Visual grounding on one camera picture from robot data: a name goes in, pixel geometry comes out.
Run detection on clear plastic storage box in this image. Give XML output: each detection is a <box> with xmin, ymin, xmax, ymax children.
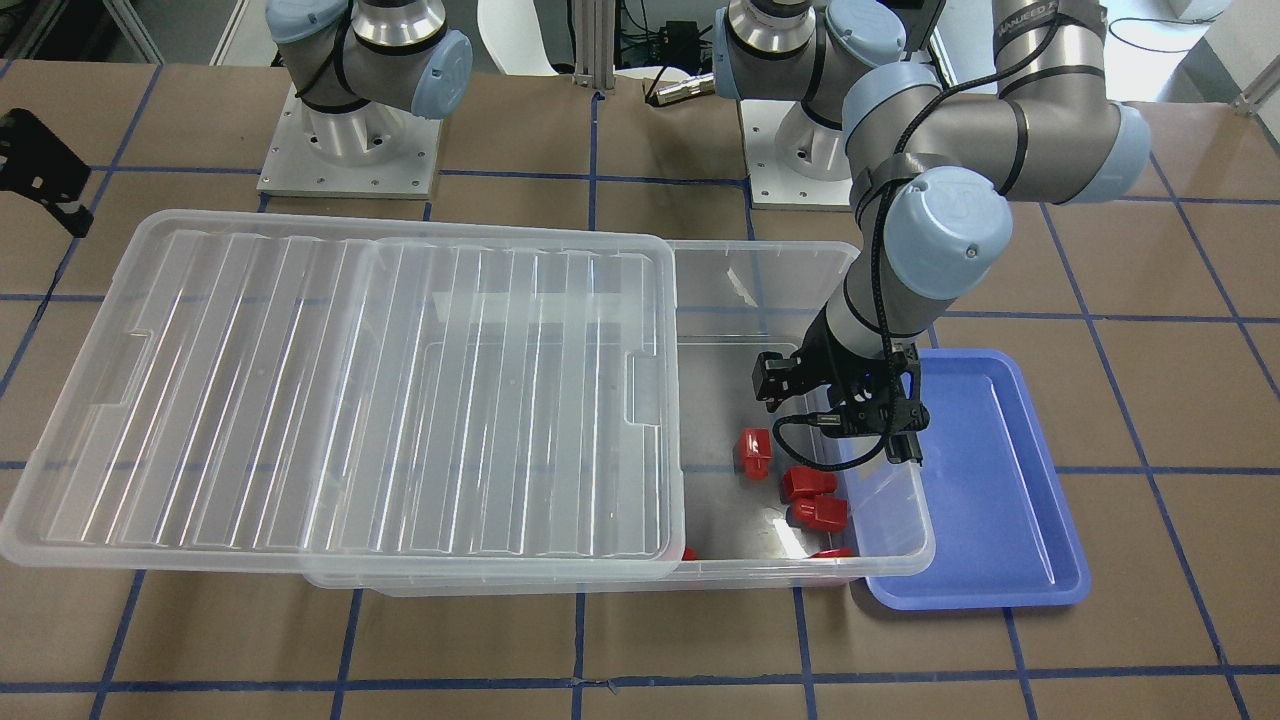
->
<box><xmin>307</xmin><ymin>241</ymin><xmax>905</xmax><ymax>597</ymax></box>

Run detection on blue plastic tray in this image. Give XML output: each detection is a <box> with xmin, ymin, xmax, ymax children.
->
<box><xmin>847</xmin><ymin>348</ymin><xmax>1092</xmax><ymax>611</ymax></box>

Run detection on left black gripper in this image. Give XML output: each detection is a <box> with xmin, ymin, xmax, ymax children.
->
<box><xmin>751</xmin><ymin>341</ymin><xmax>922</xmax><ymax>413</ymax></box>

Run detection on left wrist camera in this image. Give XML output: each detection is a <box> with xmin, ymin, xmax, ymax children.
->
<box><xmin>799</xmin><ymin>386</ymin><xmax>931</xmax><ymax>438</ymax></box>

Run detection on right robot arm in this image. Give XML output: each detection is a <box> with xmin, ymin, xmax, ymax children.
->
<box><xmin>265</xmin><ymin>1</ymin><xmax>474</xmax><ymax>167</ymax></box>

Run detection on black box latch handle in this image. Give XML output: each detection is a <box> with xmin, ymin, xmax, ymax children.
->
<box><xmin>884</xmin><ymin>369</ymin><xmax>931</xmax><ymax>464</ymax></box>

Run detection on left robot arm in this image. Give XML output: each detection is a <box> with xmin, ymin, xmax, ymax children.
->
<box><xmin>713</xmin><ymin>1</ymin><xmax>1152</xmax><ymax>436</ymax></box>

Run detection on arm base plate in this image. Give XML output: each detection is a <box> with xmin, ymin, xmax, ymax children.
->
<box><xmin>257</xmin><ymin>86</ymin><xmax>445</xmax><ymax>200</ymax></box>
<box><xmin>739</xmin><ymin>100</ymin><xmax>852</xmax><ymax>213</ymax></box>

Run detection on clear plastic box lid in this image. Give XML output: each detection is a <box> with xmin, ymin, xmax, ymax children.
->
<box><xmin>3</xmin><ymin>209</ymin><xmax>685</xmax><ymax>584</ymax></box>

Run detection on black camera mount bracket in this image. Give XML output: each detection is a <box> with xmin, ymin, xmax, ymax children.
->
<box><xmin>1</xmin><ymin>108</ymin><xmax>93</xmax><ymax>237</ymax></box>

